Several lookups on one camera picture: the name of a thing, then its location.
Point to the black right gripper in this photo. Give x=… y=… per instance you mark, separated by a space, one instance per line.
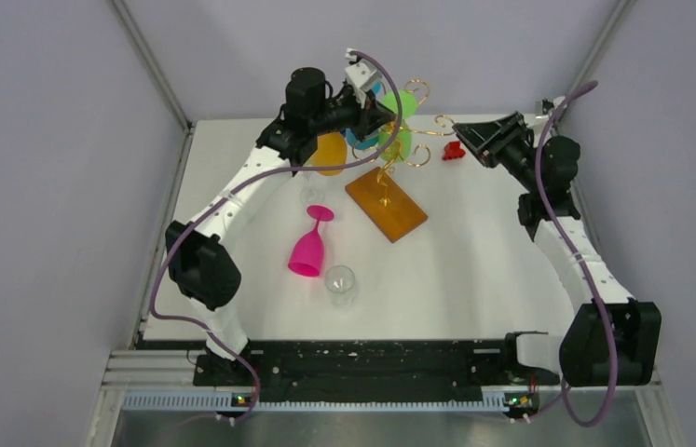
x=490 y=140

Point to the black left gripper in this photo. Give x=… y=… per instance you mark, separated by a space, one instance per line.
x=364 y=116

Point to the blue plastic wine glass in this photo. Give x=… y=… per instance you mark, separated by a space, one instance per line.
x=372 y=138

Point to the yellow plastic wine glass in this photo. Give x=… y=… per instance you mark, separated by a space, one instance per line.
x=331 y=150

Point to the gold wire glass rack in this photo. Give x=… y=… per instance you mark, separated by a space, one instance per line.
x=381 y=199

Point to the pink plastic wine glass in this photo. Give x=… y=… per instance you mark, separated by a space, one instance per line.
x=307 y=256

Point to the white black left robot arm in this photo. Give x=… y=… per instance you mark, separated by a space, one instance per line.
x=198 y=251

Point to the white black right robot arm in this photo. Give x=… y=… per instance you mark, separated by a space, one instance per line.
x=611 y=331

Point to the clear tall wine glass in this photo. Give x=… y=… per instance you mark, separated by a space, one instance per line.
x=312 y=191

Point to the red toy brick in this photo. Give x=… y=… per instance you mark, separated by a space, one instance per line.
x=453 y=150

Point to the clear glass tumbler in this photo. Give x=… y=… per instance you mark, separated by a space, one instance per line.
x=342 y=286

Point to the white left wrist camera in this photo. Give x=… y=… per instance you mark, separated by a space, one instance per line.
x=362 y=76

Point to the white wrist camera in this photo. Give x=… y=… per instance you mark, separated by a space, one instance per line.
x=544 y=109
x=362 y=76

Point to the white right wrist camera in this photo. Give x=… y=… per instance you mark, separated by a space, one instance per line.
x=544 y=109

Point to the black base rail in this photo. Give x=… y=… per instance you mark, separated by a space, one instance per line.
x=372 y=371

